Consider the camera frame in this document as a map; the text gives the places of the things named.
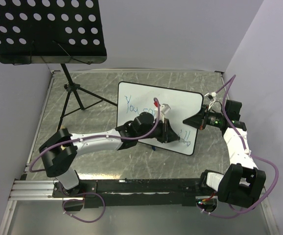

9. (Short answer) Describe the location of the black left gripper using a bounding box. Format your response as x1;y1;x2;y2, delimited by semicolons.
137;117;180;143

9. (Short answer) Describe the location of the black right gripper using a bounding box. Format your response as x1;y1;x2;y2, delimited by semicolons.
183;104;226;130

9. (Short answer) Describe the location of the white whiteboard black frame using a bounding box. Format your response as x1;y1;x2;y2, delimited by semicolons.
117;82;203;156

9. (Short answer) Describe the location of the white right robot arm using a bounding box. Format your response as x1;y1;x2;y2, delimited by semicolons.
183;100;266;208

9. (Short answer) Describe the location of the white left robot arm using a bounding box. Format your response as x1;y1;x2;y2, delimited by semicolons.
39;112;180;197

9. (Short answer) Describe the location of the black perforated music stand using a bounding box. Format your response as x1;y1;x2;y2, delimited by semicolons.
0;0;120;132

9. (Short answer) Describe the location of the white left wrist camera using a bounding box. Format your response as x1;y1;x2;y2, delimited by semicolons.
154;98;171;121

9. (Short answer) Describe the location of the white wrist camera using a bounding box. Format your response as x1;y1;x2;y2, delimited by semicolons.
204;92;217;105
154;98;171;121

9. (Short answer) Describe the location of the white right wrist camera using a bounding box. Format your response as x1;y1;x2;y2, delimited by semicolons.
204;92;217;105

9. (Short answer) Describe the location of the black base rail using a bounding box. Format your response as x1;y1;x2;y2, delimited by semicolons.
52;178;213;209

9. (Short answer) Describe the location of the beige wooden handle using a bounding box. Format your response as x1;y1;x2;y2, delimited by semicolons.
60;125;66;150

